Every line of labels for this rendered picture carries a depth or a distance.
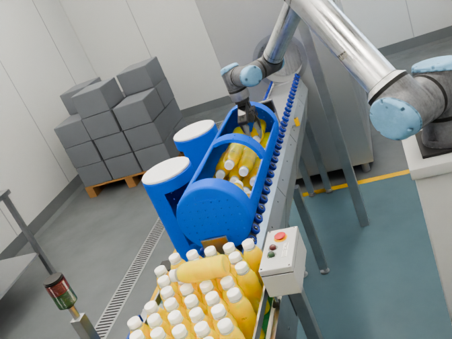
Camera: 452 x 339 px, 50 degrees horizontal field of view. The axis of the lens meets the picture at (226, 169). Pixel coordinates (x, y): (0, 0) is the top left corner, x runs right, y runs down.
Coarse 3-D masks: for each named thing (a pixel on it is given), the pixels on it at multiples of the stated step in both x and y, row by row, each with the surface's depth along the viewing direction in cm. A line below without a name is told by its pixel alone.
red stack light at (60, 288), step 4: (64, 276) 149; (60, 280) 147; (64, 280) 148; (56, 284) 146; (60, 284) 146; (64, 284) 148; (68, 284) 150; (48, 288) 146; (52, 288) 146; (56, 288) 146; (60, 288) 146; (64, 288) 147; (68, 288) 149; (48, 292) 147; (52, 292) 146; (56, 292) 146; (60, 292) 147; (64, 292) 147; (52, 296) 147; (56, 296) 147
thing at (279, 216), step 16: (272, 96) 346; (288, 96) 333; (304, 96) 343; (304, 112) 333; (304, 128) 348; (288, 144) 267; (288, 160) 255; (288, 176) 243; (288, 192) 238; (272, 208) 211; (288, 208) 245; (272, 224) 203
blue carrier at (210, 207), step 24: (264, 120) 250; (216, 144) 210; (264, 168) 206; (192, 192) 175; (216, 192) 173; (240, 192) 176; (192, 216) 180; (216, 216) 179; (240, 216) 176; (192, 240) 186; (240, 240) 181
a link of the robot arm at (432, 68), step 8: (440, 56) 160; (448, 56) 156; (416, 64) 160; (424, 64) 157; (432, 64) 153; (440, 64) 150; (448, 64) 150; (416, 72) 155; (424, 72) 153; (432, 72) 151; (440, 72) 151; (448, 72) 150; (432, 80) 150; (440, 80) 150; (448, 80) 151; (440, 88) 149; (448, 88) 150; (448, 96) 150; (448, 104) 152; (448, 112) 155
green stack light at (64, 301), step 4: (68, 292) 148; (72, 292) 150; (60, 296) 147; (64, 296) 148; (68, 296) 148; (72, 296) 150; (76, 296) 152; (56, 300) 147; (60, 300) 147; (64, 300) 148; (68, 300) 148; (72, 300) 149; (76, 300) 151; (56, 304) 149; (60, 304) 148; (64, 304) 148; (68, 304) 149; (72, 304) 149; (60, 308) 149; (64, 308) 149
